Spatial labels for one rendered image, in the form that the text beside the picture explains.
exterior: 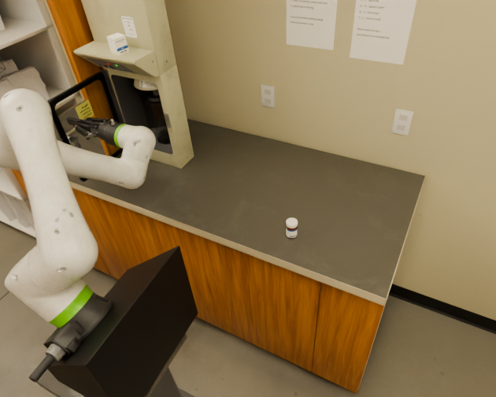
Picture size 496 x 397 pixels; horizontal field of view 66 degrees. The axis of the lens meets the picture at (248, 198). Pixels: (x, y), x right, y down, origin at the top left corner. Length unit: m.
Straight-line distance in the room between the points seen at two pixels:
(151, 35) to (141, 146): 0.42
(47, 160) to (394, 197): 1.29
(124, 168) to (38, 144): 0.42
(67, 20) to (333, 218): 1.31
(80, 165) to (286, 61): 0.99
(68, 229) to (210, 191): 0.87
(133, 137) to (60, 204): 0.52
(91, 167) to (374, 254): 1.03
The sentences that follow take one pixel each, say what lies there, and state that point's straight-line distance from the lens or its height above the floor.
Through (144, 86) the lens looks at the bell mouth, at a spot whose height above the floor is 1.33.
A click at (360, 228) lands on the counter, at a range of 1.56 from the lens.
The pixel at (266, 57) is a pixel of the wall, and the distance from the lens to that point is 1.86.
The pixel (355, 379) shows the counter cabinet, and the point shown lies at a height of 0.24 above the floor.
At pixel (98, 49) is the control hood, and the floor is 1.51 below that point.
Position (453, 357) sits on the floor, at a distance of 2.46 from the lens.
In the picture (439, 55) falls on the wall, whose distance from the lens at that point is 1.65.
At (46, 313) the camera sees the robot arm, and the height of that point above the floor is 1.22.
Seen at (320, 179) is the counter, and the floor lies 0.94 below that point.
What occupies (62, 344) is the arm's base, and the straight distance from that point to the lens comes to 1.11.
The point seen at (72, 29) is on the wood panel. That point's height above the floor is 1.56.
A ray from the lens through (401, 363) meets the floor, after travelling 2.35.
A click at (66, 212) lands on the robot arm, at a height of 1.45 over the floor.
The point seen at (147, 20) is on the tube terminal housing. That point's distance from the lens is 1.58.
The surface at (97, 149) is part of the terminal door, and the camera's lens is 1.90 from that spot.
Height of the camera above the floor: 2.05
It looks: 42 degrees down
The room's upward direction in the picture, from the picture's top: 5 degrees counter-clockwise
